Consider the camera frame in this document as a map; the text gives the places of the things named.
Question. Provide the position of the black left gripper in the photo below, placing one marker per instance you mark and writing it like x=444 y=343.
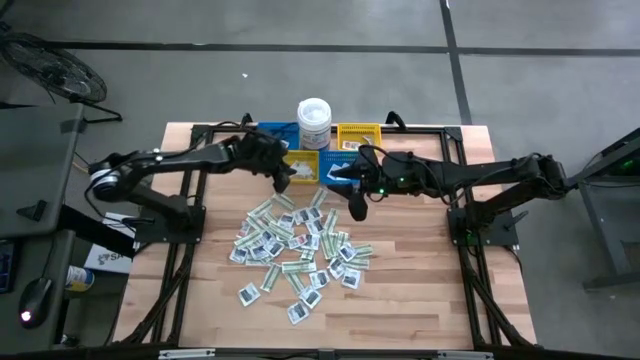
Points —
x=255 y=152

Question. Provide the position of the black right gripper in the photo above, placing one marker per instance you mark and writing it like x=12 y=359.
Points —
x=377 y=177

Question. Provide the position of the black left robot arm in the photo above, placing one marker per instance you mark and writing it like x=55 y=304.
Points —
x=190 y=157

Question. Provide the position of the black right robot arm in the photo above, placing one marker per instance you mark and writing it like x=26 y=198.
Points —
x=475 y=172

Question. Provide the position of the yellow plastic basket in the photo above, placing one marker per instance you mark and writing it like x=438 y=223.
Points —
x=310 y=156
x=357 y=131

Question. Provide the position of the blue plastic basket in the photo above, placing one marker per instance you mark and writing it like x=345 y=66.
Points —
x=324 y=159
x=272 y=127

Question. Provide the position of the pale flat packet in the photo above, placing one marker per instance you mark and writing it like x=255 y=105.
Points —
x=369 y=140

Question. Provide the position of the white disinfecting wipes canister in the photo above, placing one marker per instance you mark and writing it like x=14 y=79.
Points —
x=314 y=120

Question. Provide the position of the white cardboard box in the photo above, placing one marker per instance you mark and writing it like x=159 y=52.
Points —
x=107 y=260

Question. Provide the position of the white and yellow can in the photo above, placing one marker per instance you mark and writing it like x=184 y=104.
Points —
x=80 y=277

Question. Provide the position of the grey desk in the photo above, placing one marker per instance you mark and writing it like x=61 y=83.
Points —
x=35 y=150

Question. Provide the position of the black floor fan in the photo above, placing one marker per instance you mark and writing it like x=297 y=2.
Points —
x=55 y=70

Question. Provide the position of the small black desk clip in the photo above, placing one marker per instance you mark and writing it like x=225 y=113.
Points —
x=32 y=210

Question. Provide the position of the grey metal cart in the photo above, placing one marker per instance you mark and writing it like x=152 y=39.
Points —
x=610 y=210

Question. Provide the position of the black computer mouse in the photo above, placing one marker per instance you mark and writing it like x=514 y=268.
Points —
x=35 y=300

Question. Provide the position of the dark device with blue keys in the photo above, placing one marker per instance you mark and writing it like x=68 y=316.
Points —
x=6 y=265

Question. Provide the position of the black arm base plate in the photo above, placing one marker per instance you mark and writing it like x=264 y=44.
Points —
x=150 y=232
x=505 y=235

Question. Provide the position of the silver edge bracket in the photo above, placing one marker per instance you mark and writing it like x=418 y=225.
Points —
x=465 y=355
x=185 y=354

